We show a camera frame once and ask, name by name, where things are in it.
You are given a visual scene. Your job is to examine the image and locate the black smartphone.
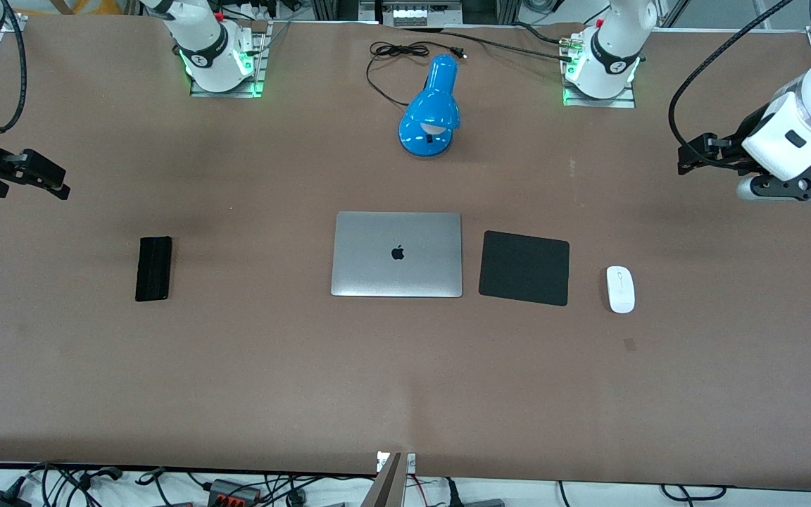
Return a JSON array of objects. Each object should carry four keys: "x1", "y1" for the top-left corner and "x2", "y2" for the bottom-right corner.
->
[{"x1": 135, "y1": 237, "x2": 172, "y2": 303}]

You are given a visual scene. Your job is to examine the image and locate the looped black floor cable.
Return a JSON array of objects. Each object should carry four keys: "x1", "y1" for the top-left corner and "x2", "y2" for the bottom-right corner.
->
[{"x1": 661, "y1": 484, "x2": 727, "y2": 503}]

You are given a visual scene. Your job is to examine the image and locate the black cable to arm base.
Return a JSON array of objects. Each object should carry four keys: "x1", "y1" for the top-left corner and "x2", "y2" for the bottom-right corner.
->
[{"x1": 405, "y1": 25, "x2": 584, "y2": 63}]

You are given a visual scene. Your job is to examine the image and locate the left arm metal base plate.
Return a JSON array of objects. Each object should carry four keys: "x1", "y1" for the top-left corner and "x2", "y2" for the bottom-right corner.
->
[{"x1": 562, "y1": 42, "x2": 637, "y2": 108}]

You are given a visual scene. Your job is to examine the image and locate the black box with red buttons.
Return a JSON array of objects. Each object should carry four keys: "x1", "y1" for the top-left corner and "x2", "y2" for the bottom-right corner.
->
[{"x1": 208, "y1": 479, "x2": 263, "y2": 507}]

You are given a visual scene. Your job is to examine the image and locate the blue desk lamp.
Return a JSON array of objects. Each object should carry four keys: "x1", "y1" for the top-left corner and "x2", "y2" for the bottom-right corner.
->
[{"x1": 398, "y1": 54, "x2": 461, "y2": 158}]

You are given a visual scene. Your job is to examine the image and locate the grey power strip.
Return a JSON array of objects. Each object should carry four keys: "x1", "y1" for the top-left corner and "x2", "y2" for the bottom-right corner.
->
[{"x1": 381, "y1": 0, "x2": 463, "y2": 27}]

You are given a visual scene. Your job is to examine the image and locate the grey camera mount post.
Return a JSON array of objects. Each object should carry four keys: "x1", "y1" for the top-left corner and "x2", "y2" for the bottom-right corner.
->
[{"x1": 362, "y1": 451, "x2": 417, "y2": 507}]

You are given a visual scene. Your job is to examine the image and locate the white computer mouse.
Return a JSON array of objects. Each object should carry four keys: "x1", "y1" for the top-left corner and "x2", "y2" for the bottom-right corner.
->
[{"x1": 606, "y1": 265, "x2": 636, "y2": 314}]

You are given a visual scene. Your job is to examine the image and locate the tangled black floor cables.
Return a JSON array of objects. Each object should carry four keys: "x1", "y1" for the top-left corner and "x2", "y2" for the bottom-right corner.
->
[{"x1": 0, "y1": 461, "x2": 167, "y2": 507}]

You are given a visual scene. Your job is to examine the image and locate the black mouse pad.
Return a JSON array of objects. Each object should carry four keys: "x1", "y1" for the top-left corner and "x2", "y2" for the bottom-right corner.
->
[{"x1": 479, "y1": 230, "x2": 570, "y2": 307}]

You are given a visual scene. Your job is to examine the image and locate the black lamp power cord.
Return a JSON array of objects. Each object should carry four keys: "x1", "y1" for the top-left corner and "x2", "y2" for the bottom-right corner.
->
[{"x1": 365, "y1": 41, "x2": 467, "y2": 108}]

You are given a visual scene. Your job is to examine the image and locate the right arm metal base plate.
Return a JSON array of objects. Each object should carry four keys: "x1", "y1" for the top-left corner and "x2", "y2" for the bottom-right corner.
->
[{"x1": 189, "y1": 21, "x2": 267, "y2": 98}]

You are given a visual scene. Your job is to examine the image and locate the silver closed laptop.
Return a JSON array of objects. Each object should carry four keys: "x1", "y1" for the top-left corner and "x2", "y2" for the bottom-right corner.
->
[{"x1": 330, "y1": 211, "x2": 463, "y2": 298}]

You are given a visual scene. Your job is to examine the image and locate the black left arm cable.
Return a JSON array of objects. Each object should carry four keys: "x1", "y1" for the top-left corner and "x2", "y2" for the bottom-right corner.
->
[{"x1": 668, "y1": 0, "x2": 795, "y2": 170}]

